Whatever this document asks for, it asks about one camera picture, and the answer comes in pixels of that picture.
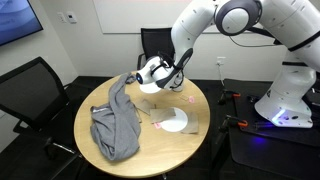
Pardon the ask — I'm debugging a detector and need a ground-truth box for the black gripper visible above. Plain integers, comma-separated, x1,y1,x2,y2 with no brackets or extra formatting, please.
173,69,185,88

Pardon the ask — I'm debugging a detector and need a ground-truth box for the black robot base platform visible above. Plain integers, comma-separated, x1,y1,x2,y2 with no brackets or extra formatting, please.
212,78,320,180

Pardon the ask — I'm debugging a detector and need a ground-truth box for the small white round plate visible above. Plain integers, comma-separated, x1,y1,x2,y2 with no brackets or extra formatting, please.
139,82,164,95

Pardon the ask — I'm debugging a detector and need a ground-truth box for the large white round plate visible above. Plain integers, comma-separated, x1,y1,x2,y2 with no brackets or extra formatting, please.
159,106,190,133

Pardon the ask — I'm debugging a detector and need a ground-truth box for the black office chair with armrests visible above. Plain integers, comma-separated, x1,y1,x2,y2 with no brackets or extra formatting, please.
136,26,185,72

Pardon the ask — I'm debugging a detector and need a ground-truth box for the orange black bar clamp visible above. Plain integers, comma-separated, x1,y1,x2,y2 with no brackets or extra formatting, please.
221,114,250,135
217,88,242,105

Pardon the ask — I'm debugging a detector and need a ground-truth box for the small black knob on platform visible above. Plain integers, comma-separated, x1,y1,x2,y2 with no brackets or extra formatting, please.
246,94,261,104

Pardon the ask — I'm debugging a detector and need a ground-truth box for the grey hooded sweatshirt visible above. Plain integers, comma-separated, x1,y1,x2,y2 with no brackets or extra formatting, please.
89,72,142,162

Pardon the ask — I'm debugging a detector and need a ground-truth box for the black mesh office chair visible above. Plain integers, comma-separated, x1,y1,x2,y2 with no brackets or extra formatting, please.
0,56,85,180

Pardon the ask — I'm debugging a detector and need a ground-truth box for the black cable on arm wrist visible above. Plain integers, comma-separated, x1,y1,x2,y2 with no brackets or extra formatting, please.
155,50,185,92

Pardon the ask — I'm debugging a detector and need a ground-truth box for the white outlet cable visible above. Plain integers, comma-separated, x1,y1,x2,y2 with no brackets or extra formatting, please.
219,64,226,88

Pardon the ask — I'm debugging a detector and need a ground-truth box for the white wall power outlet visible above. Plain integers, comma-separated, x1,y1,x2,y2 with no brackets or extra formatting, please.
216,56,227,67

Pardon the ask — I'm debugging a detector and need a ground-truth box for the thin black hanging cable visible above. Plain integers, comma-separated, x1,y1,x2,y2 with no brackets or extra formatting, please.
227,34,278,49

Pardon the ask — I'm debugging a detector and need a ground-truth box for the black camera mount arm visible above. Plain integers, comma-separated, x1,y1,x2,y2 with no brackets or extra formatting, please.
245,25,285,46

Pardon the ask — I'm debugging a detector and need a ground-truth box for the white wall thermostat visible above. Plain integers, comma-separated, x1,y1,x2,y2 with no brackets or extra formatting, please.
66,11,79,25

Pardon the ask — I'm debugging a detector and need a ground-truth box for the white light switch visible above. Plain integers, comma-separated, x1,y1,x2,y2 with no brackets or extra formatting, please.
56,11,67,24

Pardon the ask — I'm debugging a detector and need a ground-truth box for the wall mounted display screen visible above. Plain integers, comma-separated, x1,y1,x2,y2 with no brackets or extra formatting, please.
0,0,45,47

